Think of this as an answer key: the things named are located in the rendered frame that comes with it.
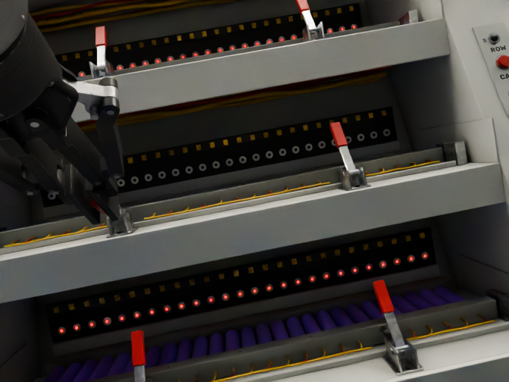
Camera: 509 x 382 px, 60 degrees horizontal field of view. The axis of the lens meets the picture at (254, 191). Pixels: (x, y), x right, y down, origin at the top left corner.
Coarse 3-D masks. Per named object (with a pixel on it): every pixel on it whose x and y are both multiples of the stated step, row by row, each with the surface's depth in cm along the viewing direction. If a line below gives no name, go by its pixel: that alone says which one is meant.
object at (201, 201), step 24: (336, 168) 55; (384, 168) 56; (408, 168) 56; (216, 192) 54; (240, 192) 54; (264, 192) 55; (288, 192) 55; (144, 216) 54; (0, 240) 52; (24, 240) 52
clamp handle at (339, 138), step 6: (330, 126) 53; (336, 126) 53; (336, 132) 53; (342, 132) 53; (336, 138) 52; (342, 138) 52; (336, 144) 52; (342, 144) 52; (342, 150) 52; (342, 156) 51; (348, 156) 51; (348, 162) 51; (348, 168) 50; (354, 168) 50
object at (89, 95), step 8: (64, 80) 28; (72, 80) 28; (80, 88) 28; (88, 88) 29; (96, 88) 29; (104, 88) 29; (112, 88) 29; (80, 96) 29; (88, 96) 29; (96, 96) 29; (104, 96) 29; (112, 96) 29; (88, 104) 29; (96, 104) 30; (88, 112) 30; (96, 112) 30
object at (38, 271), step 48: (384, 144) 67; (432, 144) 63; (480, 144) 51; (144, 192) 65; (336, 192) 50; (384, 192) 48; (432, 192) 48; (480, 192) 49; (96, 240) 47; (144, 240) 47; (192, 240) 47; (240, 240) 47; (288, 240) 48; (0, 288) 46; (48, 288) 46
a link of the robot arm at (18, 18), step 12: (0, 0) 20; (12, 0) 21; (24, 0) 22; (0, 12) 20; (12, 12) 21; (24, 12) 22; (0, 24) 20; (12, 24) 21; (24, 24) 22; (0, 36) 20; (12, 36) 21; (0, 48) 21
